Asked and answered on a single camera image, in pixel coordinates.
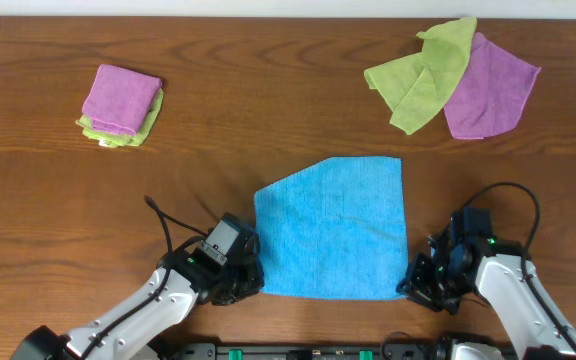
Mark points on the folded green cloth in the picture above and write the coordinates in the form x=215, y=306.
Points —
x=113, y=141

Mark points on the loose purple microfiber cloth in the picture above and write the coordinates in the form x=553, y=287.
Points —
x=491, y=95

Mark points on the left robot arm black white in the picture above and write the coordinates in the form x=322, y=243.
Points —
x=124, y=332

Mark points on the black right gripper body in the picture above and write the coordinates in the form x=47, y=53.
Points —
x=419, y=279

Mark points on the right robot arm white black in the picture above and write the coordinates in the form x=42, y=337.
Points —
x=535, y=326

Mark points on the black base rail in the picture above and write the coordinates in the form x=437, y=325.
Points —
x=392, y=351

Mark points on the folded purple cloth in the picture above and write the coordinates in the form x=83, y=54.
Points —
x=120, y=99

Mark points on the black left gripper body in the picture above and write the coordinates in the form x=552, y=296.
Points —
x=250, y=267

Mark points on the blue microfiber cloth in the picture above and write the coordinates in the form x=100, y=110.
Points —
x=335, y=230

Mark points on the loose green microfiber cloth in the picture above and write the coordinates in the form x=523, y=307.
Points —
x=416, y=87

